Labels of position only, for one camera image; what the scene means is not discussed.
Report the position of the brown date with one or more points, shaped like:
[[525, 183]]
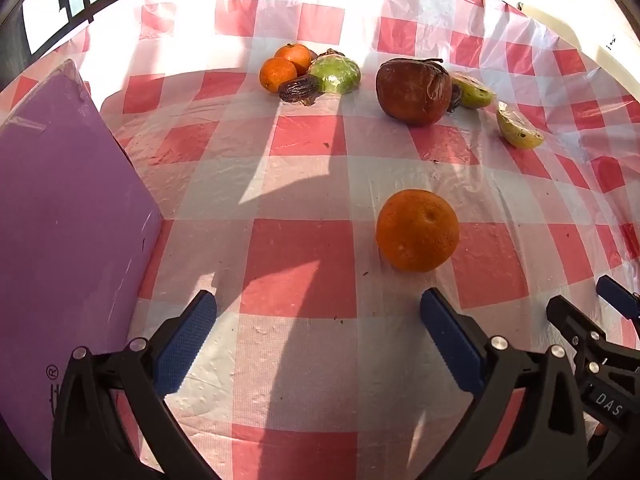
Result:
[[332, 53], [297, 90]]

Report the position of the green plastic-wrapped fruit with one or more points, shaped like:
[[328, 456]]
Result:
[[337, 75]]

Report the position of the purple cardboard box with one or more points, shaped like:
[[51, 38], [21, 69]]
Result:
[[65, 240]]

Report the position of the green fruit slice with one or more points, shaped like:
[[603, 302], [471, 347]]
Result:
[[472, 92], [517, 130]]

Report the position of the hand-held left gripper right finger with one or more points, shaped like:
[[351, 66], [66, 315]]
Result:
[[449, 342]]

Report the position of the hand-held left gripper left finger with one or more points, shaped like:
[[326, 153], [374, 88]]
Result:
[[186, 342]]

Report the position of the dark red shrivelled apple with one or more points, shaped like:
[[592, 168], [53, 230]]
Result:
[[410, 92]]

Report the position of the large orange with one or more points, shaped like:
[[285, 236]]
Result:
[[417, 230]]

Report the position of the small tangerine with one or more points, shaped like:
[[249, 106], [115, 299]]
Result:
[[295, 55], [276, 75]]

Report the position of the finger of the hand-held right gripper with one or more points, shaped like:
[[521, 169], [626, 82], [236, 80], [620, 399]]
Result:
[[567, 317], [617, 295]]

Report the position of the red white checkered tablecloth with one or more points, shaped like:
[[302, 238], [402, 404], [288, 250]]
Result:
[[300, 240]]

